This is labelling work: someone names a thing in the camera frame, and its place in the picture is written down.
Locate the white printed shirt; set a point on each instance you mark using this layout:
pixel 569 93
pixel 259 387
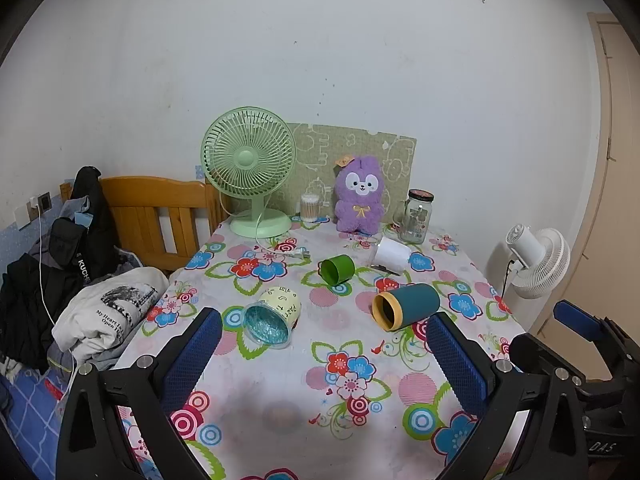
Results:
pixel 100 320

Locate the purple plush toy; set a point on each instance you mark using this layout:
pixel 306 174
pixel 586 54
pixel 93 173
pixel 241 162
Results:
pixel 357 202

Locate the wooden headboard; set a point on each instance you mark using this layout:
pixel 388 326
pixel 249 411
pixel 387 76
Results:
pixel 145 195

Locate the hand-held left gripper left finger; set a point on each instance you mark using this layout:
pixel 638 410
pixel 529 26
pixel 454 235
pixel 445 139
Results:
pixel 192 355

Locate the green cup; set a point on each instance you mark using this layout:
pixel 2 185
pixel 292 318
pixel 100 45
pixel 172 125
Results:
pixel 337 269

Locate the dark clothes pile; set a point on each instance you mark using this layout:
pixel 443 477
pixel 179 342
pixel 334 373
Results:
pixel 22 310

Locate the floral tablecloth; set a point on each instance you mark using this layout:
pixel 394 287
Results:
pixel 320 320

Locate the green desk fan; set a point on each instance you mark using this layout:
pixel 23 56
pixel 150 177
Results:
pixel 247 157

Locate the black pen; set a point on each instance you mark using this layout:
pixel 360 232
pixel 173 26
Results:
pixel 387 270

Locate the white floor fan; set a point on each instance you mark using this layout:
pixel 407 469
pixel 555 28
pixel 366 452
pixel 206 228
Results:
pixel 540 262

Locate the green puzzle board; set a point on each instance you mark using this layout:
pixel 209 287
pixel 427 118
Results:
pixel 320 150

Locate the white cup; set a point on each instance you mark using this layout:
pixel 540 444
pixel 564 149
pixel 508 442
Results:
pixel 393 255

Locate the glass jar with lid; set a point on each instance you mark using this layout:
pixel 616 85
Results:
pixel 415 220

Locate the teal cup with yellow rim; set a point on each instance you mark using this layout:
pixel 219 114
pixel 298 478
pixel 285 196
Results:
pixel 407 307

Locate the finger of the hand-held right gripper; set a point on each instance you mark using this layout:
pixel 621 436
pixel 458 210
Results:
pixel 575 317
pixel 532 351

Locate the wall socket plates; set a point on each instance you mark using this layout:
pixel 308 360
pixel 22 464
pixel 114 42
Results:
pixel 44 203

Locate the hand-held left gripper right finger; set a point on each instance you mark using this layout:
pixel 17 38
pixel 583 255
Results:
pixel 457 360

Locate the blue bedsheet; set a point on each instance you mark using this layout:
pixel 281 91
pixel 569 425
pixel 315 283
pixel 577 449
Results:
pixel 27 405

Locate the black bag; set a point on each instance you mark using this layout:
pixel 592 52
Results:
pixel 92 242

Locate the beige door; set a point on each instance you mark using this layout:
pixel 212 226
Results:
pixel 615 160

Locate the cream cup with blue inside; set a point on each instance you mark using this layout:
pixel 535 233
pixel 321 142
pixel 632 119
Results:
pixel 272 317

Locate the cotton swab container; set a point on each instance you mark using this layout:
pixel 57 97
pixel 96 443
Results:
pixel 310 208

